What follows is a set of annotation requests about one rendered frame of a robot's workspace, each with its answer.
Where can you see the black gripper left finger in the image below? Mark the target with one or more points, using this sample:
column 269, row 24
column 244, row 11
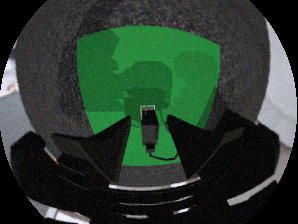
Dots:
column 105, row 150

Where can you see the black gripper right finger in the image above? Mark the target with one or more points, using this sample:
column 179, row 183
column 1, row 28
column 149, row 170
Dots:
column 195, row 146

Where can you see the green circuit board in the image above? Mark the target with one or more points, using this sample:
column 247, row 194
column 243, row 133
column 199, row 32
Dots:
column 131, row 69

